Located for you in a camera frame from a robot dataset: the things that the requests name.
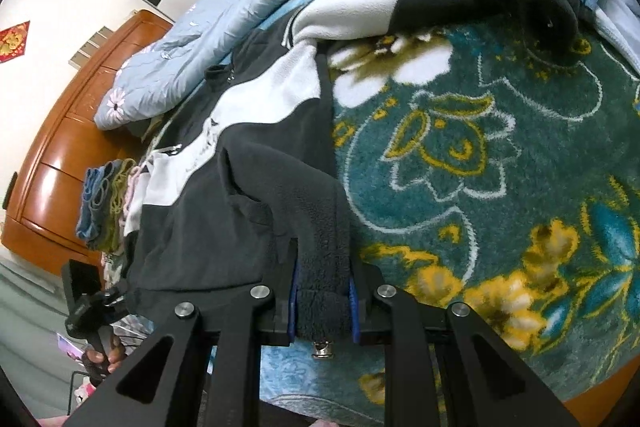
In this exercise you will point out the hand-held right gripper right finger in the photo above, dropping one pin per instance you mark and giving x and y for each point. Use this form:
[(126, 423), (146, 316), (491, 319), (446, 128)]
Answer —
[(354, 309)]

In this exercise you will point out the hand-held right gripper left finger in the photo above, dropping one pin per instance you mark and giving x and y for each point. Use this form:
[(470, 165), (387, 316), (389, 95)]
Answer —
[(292, 307)]

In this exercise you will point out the black and white fleece jacket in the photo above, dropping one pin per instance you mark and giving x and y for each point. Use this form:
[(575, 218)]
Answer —
[(240, 207)]

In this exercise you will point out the person's left hand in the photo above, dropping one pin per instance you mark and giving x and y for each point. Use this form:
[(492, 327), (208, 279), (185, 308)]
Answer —
[(112, 354)]

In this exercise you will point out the blue folded cloth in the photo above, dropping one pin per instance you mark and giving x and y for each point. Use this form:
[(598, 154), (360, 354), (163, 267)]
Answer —
[(91, 207)]

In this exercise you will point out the olive folded cloth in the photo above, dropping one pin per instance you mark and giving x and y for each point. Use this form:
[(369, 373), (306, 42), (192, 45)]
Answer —
[(114, 202)]

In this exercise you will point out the pink folded cloth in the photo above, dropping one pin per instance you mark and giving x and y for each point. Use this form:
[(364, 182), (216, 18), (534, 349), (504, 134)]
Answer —
[(131, 197)]

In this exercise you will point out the wooden headboard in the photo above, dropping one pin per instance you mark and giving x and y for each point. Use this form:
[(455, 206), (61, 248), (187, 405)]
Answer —
[(55, 187)]

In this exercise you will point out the teal floral plush blanket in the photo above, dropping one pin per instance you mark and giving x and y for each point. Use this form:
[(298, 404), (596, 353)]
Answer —
[(500, 157)]

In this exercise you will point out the light blue daisy quilt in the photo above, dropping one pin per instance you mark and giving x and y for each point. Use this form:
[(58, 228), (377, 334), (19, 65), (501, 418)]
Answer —
[(200, 42)]

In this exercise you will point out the white wall vent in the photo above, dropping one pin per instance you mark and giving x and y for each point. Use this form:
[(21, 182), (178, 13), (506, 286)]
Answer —
[(90, 48)]

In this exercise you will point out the wooden bed rail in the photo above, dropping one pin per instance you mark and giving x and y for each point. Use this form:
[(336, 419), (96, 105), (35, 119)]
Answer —
[(605, 402)]

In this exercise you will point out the red wall decoration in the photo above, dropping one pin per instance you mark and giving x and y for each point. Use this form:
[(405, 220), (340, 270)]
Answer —
[(13, 41)]

